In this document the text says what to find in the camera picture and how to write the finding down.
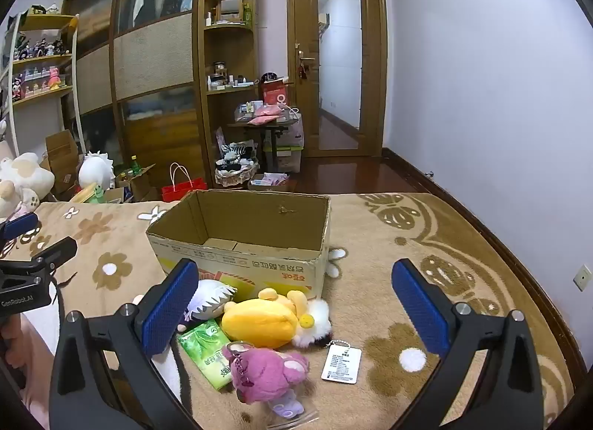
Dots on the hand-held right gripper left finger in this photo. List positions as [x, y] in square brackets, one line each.
[169, 307]

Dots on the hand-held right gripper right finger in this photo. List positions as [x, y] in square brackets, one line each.
[419, 307]

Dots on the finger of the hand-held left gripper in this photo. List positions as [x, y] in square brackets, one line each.
[58, 249]
[21, 225]

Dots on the white-haired plush doll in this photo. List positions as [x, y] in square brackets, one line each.
[211, 295]

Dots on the green tissue pack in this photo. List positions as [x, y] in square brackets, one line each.
[206, 346]

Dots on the yellow plush toy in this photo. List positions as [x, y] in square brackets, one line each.
[259, 319]

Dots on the black white fluffy plush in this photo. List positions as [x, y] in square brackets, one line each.
[317, 323]

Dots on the printed cardboard box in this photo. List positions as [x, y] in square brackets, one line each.
[278, 268]

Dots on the pink plush bear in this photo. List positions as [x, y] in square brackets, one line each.
[268, 370]

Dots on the white plush bear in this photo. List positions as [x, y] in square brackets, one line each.
[23, 175]

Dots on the pink cloth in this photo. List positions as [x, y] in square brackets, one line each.
[39, 342]

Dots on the green frog toy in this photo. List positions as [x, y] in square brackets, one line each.
[97, 193]

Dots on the beige floral blanket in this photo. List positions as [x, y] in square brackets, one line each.
[370, 245]

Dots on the tall brown cardboard box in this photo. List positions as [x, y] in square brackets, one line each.
[62, 157]

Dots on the white spiky-haired plush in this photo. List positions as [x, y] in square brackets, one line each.
[95, 170]

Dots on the white paper tag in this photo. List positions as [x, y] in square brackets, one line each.
[342, 365]

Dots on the open brown cardboard box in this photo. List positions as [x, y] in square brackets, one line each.
[141, 184]

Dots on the green bottle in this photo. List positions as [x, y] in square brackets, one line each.
[135, 166]

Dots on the red gift bag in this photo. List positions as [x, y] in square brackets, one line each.
[183, 190]

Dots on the wicker basket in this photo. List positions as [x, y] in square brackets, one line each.
[236, 176]

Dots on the white curved pole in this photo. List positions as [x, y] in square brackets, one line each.
[76, 87]

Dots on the pile of pink packets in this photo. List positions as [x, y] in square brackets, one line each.
[268, 182]

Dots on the clear plastic bag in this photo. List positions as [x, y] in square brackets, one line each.
[294, 414]

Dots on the row of small figurines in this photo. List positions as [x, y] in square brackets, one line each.
[41, 48]

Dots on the clear plastic storage bin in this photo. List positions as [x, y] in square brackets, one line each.
[289, 157]

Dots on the dark small table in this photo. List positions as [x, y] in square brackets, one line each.
[273, 125]

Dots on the pink packet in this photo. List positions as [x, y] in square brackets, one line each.
[264, 115]

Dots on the wooden sliding wardrobe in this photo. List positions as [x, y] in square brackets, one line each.
[153, 55]

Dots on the wooden door with glass panel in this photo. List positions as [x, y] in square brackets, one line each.
[305, 110]

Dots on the red paper bag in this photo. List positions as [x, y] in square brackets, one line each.
[275, 94]

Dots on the wooden corner shelf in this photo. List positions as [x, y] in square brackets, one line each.
[229, 27]

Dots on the white wall socket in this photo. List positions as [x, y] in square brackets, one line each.
[582, 278]

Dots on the yellow wall shelf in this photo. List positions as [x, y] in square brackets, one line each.
[46, 21]

